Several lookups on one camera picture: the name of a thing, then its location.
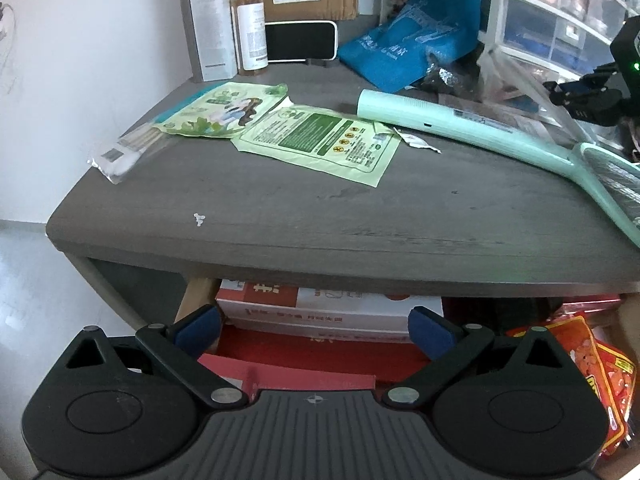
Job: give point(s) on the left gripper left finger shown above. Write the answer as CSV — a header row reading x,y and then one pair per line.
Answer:
x,y
176,351

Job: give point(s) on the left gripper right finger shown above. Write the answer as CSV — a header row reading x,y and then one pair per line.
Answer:
x,y
451,350

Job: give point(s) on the white drawer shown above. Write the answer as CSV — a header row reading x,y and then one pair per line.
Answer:
x,y
613,319

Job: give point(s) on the clear plastic drawer organizer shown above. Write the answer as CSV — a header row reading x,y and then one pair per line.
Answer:
x,y
529,42

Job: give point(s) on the red box white label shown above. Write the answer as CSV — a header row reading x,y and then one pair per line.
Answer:
x,y
255,361

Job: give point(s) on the mint electric fly swatter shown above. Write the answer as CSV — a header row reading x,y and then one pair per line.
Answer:
x,y
610,180

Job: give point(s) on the white red medicine box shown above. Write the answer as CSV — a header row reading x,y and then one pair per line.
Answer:
x,y
320,313

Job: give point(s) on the large red heat-pad packet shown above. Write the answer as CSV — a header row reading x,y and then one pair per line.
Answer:
x,y
580,343

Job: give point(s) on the grey wooden desk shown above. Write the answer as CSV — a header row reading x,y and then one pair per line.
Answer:
x,y
450,220

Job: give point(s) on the black foil packet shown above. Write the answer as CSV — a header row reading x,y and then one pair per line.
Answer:
x,y
454,78

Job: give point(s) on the small red heat-pad packet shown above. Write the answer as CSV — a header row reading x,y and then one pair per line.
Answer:
x,y
620,375

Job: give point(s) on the blue plastic bag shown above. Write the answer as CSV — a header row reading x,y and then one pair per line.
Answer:
x,y
395,54

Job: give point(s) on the cotton swab packet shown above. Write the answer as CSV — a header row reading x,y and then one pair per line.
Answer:
x,y
130,151

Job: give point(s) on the torn white wrapper scrap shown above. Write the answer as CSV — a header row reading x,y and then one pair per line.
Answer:
x,y
415,141

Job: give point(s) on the green cartoon sachet packet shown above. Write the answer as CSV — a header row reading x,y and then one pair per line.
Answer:
x,y
225,111

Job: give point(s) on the green label sachet packet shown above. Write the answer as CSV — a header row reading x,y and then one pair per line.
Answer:
x,y
342,145

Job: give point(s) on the white black smart display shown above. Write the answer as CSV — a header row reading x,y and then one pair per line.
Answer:
x,y
302,41

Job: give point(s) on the clear toner bottle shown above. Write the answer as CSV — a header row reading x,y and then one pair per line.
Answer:
x,y
248,19

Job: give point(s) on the white tall carton box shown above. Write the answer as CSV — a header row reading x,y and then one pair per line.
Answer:
x,y
213,33

